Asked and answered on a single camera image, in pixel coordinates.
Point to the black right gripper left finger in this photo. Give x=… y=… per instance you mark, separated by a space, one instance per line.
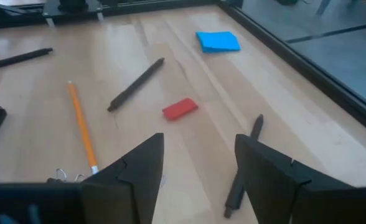
x=133 y=186

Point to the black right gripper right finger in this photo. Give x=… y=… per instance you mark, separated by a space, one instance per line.
x=279 y=193

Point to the black pen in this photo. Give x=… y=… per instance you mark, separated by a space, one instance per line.
x=15 y=59
x=234 y=193
x=136 y=84

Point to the black binder clip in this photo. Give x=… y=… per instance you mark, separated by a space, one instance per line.
x=58 y=179

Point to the orange pencil with eraser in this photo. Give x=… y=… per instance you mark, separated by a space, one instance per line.
x=81 y=124

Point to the red eraser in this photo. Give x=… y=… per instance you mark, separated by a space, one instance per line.
x=180 y=109

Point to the blue sticky note pad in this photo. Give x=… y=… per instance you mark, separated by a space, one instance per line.
x=218 y=42

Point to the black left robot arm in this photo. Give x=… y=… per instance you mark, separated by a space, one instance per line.
x=74 y=4

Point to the black table frame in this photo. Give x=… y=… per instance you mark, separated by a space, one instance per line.
x=326 y=81

